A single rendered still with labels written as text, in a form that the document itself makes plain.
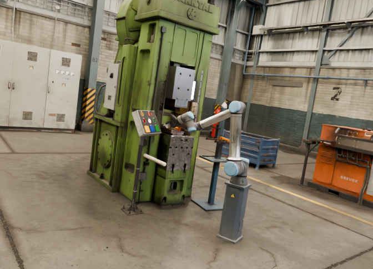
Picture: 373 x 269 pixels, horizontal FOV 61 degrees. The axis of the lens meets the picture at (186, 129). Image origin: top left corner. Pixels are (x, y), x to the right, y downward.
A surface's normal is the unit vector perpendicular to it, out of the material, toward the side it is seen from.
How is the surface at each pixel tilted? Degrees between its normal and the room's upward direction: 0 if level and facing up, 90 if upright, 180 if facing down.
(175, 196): 90
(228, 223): 90
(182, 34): 90
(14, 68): 90
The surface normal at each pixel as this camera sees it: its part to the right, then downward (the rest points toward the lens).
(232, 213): -0.53, 0.02
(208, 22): 0.60, 0.17
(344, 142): -0.79, -0.04
